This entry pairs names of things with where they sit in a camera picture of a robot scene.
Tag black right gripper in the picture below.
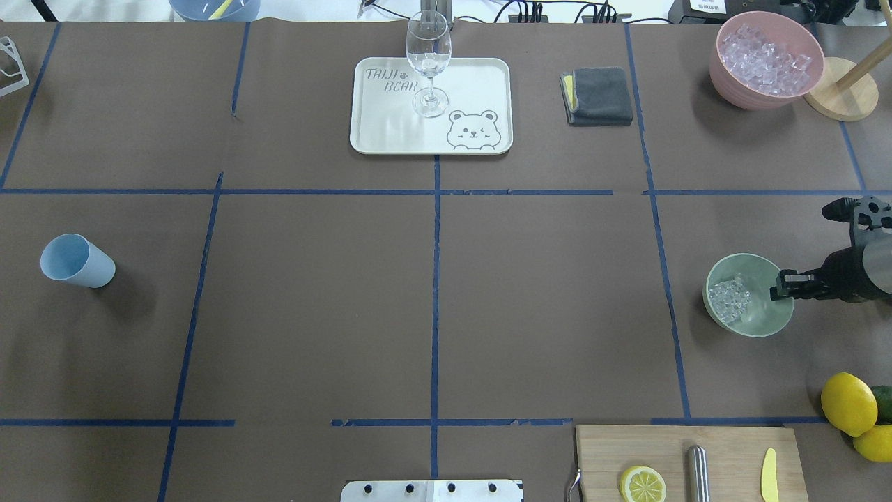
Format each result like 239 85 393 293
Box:
769 247 872 304

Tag light green bowl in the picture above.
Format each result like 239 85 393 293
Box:
702 253 794 337

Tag light blue plastic cup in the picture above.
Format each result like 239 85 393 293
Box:
40 233 116 289

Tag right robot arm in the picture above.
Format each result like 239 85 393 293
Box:
769 238 891 304

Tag ice cubes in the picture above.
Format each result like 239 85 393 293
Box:
706 274 753 324

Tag pink bowl with ice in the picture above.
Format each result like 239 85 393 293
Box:
709 10 825 110

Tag blue bowl with fork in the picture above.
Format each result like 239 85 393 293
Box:
168 1 263 22

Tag whole yellow lemon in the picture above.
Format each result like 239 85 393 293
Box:
821 372 878 438

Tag green avocado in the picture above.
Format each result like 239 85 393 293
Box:
870 385 892 425

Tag yellow plastic knife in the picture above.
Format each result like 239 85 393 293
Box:
760 448 780 502

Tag wooden stand with round base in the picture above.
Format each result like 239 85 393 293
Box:
805 38 891 122

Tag half lemon slice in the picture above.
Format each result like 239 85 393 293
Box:
617 465 667 502

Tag wooden cutting board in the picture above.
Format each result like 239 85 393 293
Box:
576 425 809 501

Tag grey folded cloth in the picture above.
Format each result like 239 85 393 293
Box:
560 67 633 126

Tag white bear tray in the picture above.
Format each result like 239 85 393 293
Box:
348 57 514 155

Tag clear wine glass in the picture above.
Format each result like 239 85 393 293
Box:
406 10 452 118

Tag steel cylindrical handle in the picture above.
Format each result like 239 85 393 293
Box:
687 445 711 501

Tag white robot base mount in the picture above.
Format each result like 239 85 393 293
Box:
340 479 525 501

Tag white wire cup rack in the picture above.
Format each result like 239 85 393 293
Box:
1 37 31 96

